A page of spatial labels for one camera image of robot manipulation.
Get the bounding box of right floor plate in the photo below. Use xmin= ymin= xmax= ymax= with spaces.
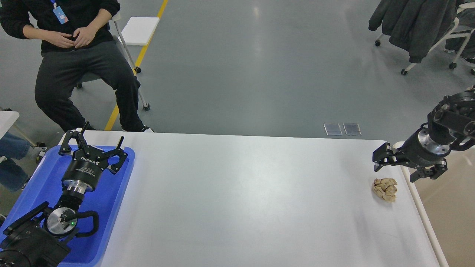
xmin=343 ymin=123 xmax=362 ymax=136

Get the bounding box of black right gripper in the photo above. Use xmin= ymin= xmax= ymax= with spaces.
xmin=373 ymin=128 xmax=451 ymax=183

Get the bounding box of floor plate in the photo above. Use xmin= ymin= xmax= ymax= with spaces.
xmin=343 ymin=123 xmax=362 ymax=136
xmin=324 ymin=123 xmax=343 ymax=136

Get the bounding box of white rolling chair frame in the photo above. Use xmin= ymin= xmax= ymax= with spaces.
xmin=374 ymin=4 xmax=475 ymax=76

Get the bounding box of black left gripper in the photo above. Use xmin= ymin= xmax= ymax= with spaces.
xmin=59 ymin=121 xmax=129 ymax=192

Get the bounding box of seated person in black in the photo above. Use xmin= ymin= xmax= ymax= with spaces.
xmin=1 ymin=0 xmax=153 ymax=132

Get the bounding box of brown paper ball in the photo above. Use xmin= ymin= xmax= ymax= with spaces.
xmin=372 ymin=178 xmax=397 ymax=202

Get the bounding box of person's right hand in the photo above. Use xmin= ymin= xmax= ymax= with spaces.
xmin=43 ymin=31 xmax=75 ymax=48

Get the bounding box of white side table corner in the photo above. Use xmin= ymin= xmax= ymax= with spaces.
xmin=0 ymin=111 xmax=19 ymax=139

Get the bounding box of left floor plate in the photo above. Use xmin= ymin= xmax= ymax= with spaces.
xmin=324 ymin=123 xmax=343 ymax=136

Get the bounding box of person's left hand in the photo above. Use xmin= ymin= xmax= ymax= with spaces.
xmin=73 ymin=26 xmax=97 ymax=48

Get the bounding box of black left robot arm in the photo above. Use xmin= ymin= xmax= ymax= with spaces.
xmin=1 ymin=130 xmax=135 ymax=267

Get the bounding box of beige plastic bin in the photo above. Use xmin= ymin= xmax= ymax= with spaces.
xmin=397 ymin=148 xmax=475 ymax=267

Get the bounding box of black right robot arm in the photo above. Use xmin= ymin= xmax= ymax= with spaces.
xmin=373 ymin=86 xmax=475 ymax=182

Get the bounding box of blue id badge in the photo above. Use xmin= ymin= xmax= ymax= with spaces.
xmin=50 ymin=0 xmax=69 ymax=25

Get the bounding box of dark jacket on chair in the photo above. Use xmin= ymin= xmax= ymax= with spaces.
xmin=368 ymin=0 xmax=465 ymax=64

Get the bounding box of blue jeans leg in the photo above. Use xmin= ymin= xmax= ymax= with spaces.
xmin=0 ymin=132 xmax=49 ymax=192

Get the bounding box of blue plastic tray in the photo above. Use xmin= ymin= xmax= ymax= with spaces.
xmin=0 ymin=145 xmax=135 ymax=267

